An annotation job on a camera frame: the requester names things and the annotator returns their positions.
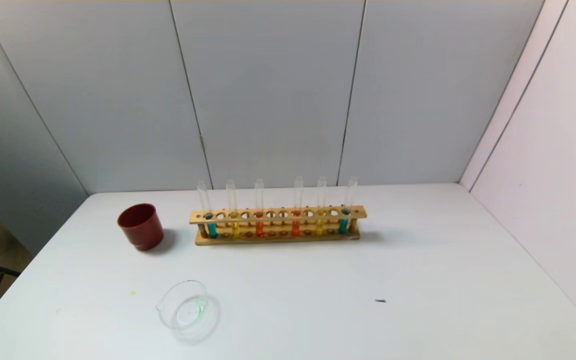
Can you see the yellow pigment glass test tube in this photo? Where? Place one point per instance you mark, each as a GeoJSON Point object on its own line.
{"type": "Point", "coordinates": [319, 227]}
{"type": "Point", "coordinates": [236, 230]}

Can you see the blue pigment glass test tube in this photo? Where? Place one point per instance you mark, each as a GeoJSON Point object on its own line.
{"type": "Point", "coordinates": [343, 226]}
{"type": "Point", "coordinates": [211, 230]}

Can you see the wooden test tube rack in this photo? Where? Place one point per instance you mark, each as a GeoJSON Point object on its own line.
{"type": "Point", "coordinates": [278, 218]}

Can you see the orange pigment glass test tube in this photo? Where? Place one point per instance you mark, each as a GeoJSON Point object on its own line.
{"type": "Point", "coordinates": [295, 228]}
{"type": "Point", "coordinates": [259, 229]}

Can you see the dark red plastic cup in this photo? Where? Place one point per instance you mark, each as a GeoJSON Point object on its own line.
{"type": "Point", "coordinates": [141, 230]}

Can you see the clear glass dish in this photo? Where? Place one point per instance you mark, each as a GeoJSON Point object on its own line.
{"type": "Point", "coordinates": [183, 310]}

